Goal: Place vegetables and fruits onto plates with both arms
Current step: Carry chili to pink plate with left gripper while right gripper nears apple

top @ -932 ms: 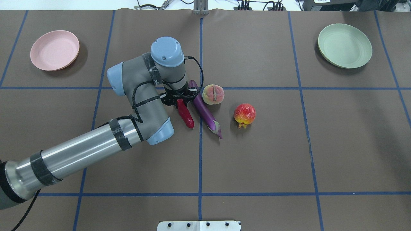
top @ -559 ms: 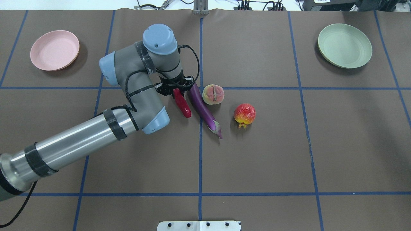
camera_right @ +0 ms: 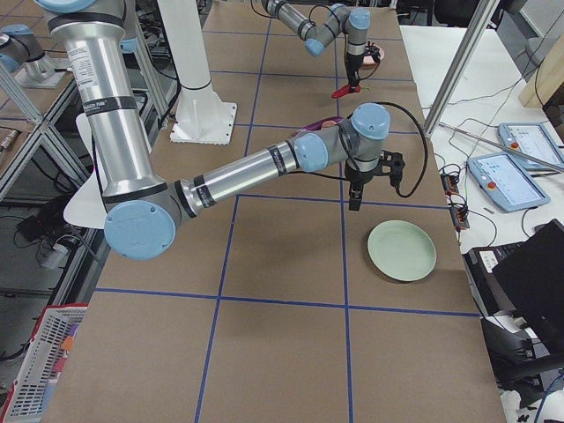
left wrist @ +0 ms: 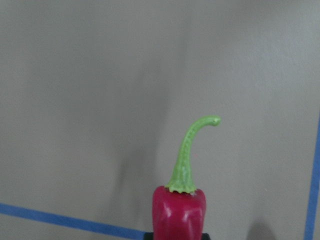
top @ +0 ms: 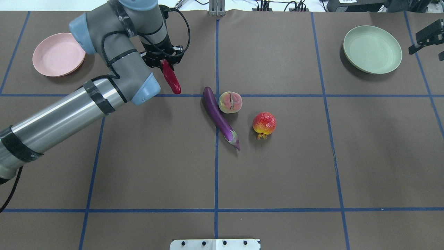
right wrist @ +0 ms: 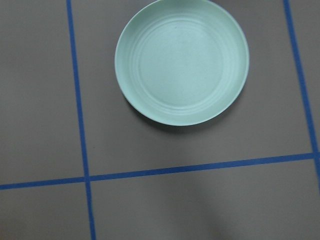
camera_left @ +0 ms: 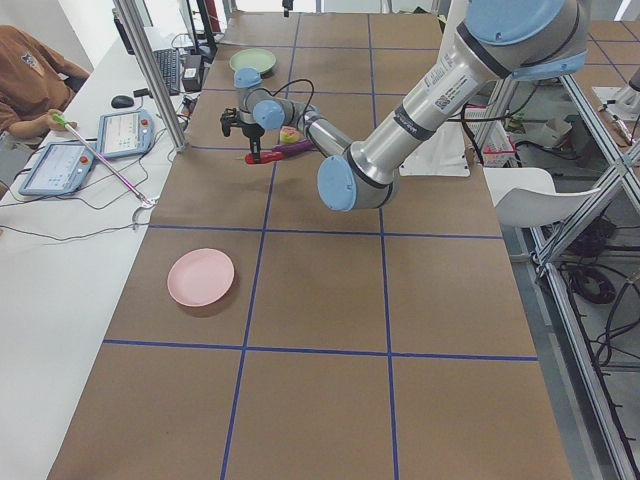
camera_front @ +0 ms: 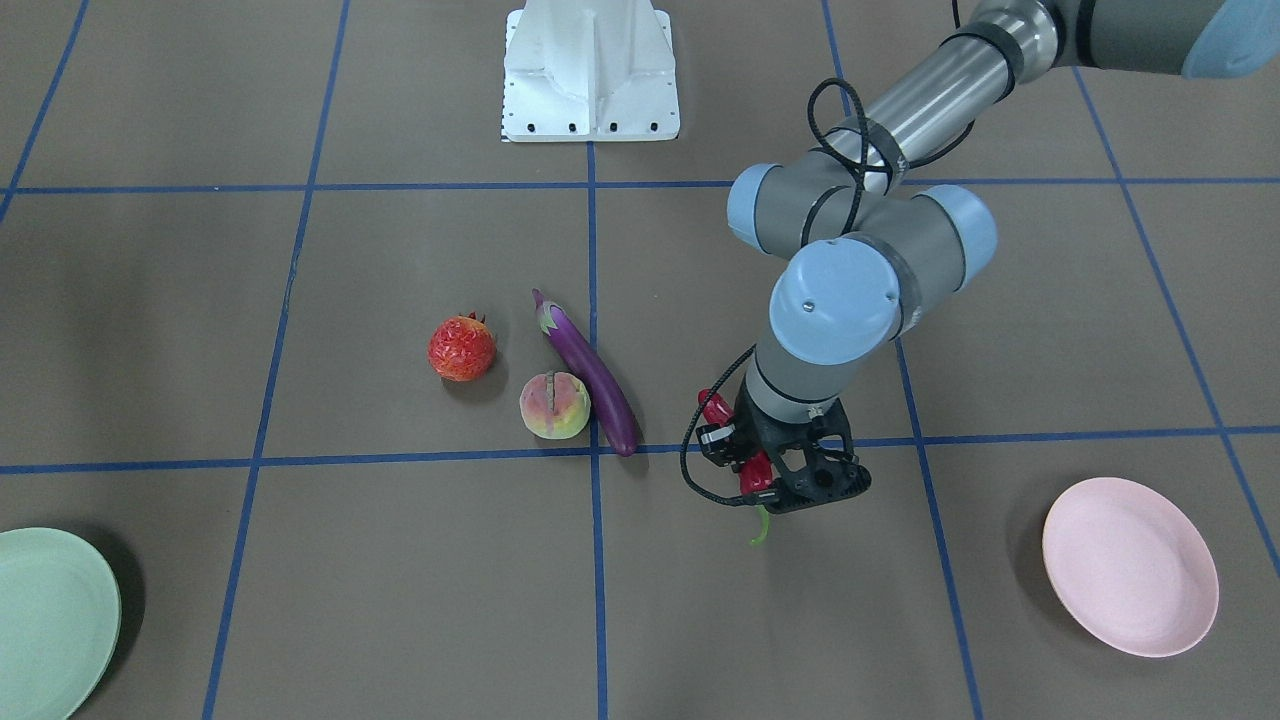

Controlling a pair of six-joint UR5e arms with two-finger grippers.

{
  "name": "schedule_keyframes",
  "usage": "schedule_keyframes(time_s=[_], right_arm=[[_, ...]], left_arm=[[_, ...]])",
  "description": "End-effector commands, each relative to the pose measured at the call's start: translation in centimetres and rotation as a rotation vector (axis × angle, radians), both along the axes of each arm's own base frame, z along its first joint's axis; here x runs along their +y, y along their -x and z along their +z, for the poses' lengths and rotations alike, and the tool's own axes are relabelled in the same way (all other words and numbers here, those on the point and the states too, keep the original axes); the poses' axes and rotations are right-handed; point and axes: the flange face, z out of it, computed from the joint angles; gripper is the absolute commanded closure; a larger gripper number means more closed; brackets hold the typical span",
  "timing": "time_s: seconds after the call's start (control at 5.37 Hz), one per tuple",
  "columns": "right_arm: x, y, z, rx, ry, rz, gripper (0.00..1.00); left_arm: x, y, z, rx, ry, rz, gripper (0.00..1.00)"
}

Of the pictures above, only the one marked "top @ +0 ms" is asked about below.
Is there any red chili pepper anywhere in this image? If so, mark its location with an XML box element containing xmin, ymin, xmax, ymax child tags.
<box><xmin>160</xmin><ymin>59</ymin><xmax>182</xmax><ymax>94</ymax></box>

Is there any pink plate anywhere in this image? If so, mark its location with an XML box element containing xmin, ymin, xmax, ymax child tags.
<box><xmin>32</xmin><ymin>33</ymin><xmax>86</xmax><ymax>77</ymax></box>

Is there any peach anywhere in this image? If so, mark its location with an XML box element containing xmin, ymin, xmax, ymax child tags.
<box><xmin>218</xmin><ymin>91</ymin><xmax>243</xmax><ymax>114</ymax></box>

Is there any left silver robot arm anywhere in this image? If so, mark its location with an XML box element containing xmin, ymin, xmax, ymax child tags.
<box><xmin>0</xmin><ymin>0</ymin><xmax>187</xmax><ymax>184</ymax></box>

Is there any purple eggplant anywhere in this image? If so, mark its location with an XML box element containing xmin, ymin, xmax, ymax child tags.
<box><xmin>203</xmin><ymin>87</ymin><xmax>241</xmax><ymax>151</ymax></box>

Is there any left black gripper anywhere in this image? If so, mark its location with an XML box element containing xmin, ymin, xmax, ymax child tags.
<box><xmin>140</xmin><ymin>45</ymin><xmax>184</xmax><ymax>70</ymax></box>

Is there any white pedestal column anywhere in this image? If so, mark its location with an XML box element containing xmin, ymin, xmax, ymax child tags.
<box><xmin>169</xmin><ymin>239</ymin><xmax>262</xmax><ymax>250</ymax></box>

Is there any green plate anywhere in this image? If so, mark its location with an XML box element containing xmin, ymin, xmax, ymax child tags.
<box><xmin>343</xmin><ymin>25</ymin><xmax>403</xmax><ymax>75</ymax></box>

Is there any red pomegranate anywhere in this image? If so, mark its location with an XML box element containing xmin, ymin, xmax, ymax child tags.
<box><xmin>252</xmin><ymin>112</ymin><xmax>276</xmax><ymax>139</ymax></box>

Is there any aluminium frame post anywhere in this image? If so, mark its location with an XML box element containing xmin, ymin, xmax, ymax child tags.
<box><xmin>208</xmin><ymin>0</ymin><xmax>226</xmax><ymax>16</ymax></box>

